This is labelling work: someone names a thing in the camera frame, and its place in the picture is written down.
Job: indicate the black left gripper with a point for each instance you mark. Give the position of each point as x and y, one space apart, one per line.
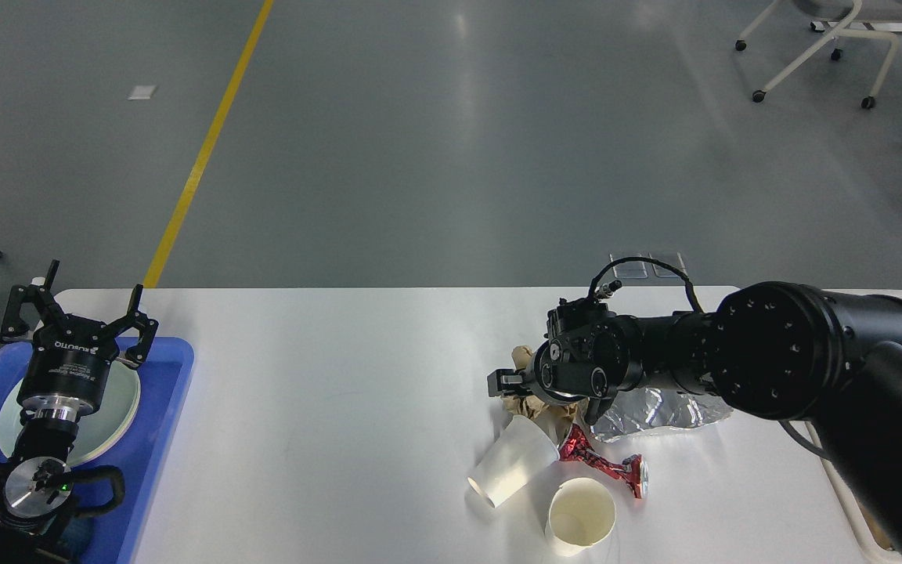
67 376

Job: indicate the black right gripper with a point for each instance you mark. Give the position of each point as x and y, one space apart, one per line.
504 383

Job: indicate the brown paper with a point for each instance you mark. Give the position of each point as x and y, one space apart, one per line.
553 421

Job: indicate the silver foil bag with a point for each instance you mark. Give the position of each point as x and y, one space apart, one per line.
655 412

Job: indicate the light green plate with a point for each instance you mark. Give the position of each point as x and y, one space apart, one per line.
99 432

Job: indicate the red foil wrapper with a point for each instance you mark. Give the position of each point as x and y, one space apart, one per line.
575 447

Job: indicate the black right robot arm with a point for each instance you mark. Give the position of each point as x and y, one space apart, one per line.
779 351

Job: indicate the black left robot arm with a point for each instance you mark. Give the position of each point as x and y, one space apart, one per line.
44 501

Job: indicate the tipped white paper cup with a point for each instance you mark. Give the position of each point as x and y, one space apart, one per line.
520 453

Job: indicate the upright white paper cup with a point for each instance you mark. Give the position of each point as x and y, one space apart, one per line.
581 514

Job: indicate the floor outlet cover left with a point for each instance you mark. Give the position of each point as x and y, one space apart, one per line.
630 270

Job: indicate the floor outlet cover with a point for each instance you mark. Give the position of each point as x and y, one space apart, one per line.
668 265
630 270

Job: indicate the floor outlet cover right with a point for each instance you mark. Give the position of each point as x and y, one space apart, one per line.
668 265

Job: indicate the blue plastic tray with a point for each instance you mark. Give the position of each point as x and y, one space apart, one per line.
140 454

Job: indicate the white plastic bin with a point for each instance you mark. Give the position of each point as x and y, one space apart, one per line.
842 501

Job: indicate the white office chair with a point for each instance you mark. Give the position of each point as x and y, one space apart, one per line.
845 19

